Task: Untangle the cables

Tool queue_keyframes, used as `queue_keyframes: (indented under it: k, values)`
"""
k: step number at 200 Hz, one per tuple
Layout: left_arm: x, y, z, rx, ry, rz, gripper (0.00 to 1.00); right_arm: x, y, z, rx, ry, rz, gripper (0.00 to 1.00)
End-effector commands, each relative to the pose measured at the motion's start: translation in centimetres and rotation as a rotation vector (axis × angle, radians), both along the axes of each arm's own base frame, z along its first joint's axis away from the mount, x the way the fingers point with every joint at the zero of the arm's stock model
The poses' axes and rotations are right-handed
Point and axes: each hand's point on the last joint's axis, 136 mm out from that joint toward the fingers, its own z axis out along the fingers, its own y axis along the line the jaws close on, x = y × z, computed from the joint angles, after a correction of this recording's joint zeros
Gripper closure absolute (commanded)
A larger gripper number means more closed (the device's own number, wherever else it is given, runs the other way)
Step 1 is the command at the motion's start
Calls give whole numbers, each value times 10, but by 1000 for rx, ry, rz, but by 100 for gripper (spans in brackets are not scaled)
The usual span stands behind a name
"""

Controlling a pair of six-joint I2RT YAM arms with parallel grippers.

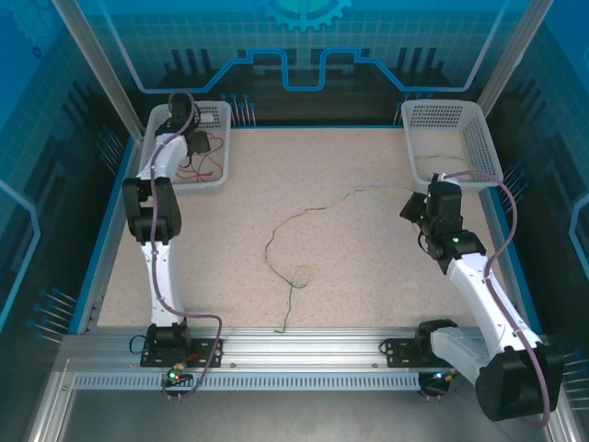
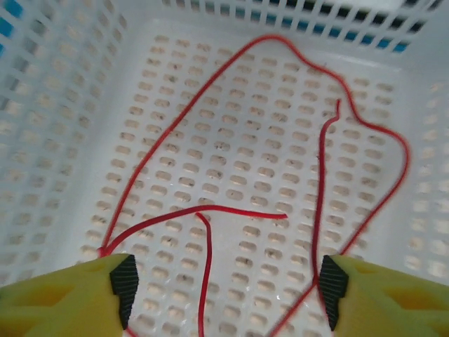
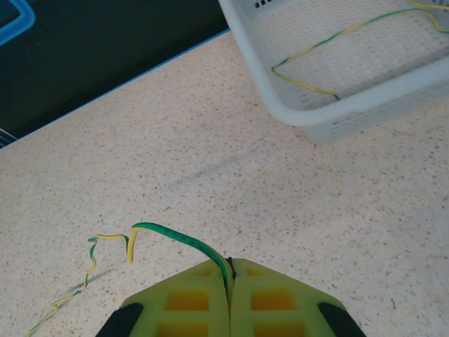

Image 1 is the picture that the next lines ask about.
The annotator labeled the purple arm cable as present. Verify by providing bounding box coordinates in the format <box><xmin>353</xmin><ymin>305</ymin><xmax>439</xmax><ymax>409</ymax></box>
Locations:
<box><xmin>439</xmin><ymin>169</ymin><xmax>552</xmax><ymax>427</ymax></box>
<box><xmin>147</xmin><ymin>90</ymin><xmax>225</xmax><ymax>401</ymax></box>

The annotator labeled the aluminium frame post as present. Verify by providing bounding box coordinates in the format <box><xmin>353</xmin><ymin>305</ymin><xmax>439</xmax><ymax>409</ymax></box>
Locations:
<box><xmin>476</xmin><ymin>0</ymin><xmax>556</xmax><ymax>110</ymax></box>
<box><xmin>51</xmin><ymin>0</ymin><xmax>144</xmax><ymax>141</ymax></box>

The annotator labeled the small circuit board with LEDs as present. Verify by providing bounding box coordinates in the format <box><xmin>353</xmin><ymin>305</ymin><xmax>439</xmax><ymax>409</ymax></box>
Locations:
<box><xmin>166</xmin><ymin>362</ymin><xmax>193</xmax><ymax>386</ymax></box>
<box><xmin>419</xmin><ymin>370</ymin><xmax>456</xmax><ymax>398</ymax></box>

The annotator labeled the grey metal base panel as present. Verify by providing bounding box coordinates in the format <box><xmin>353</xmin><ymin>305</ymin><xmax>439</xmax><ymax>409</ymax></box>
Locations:
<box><xmin>27</xmin><ymin>356</ymin><xmax>589</xmax><ymax>442</ymax></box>

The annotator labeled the white basket with labels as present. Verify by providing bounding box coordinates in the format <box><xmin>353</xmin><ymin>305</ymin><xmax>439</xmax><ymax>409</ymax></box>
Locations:
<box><xmin>145</xmin><ymin>100</ymin><xmax>233</xmax><ymax>193</ymax></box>

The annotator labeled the plain white basket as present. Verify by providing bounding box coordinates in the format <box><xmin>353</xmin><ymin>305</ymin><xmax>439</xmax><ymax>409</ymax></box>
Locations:
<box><xmin>400</xmin><ymin>99</ymin><xmax>503</xmax><ymax>192</ymax></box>

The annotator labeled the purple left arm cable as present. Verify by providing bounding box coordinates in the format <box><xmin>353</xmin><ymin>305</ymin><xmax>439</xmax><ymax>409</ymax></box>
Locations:
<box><xmin>147</xmin><ymin>90</ymin><xmax>225</xmax><ymax>401</ymax></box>

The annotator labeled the slotted grey cable duct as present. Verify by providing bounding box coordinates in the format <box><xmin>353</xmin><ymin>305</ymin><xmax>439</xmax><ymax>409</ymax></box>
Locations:
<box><xmin>72</xmin><ymin>371</ymin><xmax>424</xmax><ymax>393</ymax></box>

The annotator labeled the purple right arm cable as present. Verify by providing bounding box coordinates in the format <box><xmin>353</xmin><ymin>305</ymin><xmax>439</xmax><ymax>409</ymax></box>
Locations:
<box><xmin>439</xmin><ymin>169</ymin><xmax>552</xmax><ymax>427</ymax></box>

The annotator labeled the aluminium mounting rail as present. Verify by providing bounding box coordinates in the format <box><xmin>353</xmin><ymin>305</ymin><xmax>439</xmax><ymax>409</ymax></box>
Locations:
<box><xmin>59</xmin><ymin>325</ymin><xmax>560</xmax><ymax>369</ymax></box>

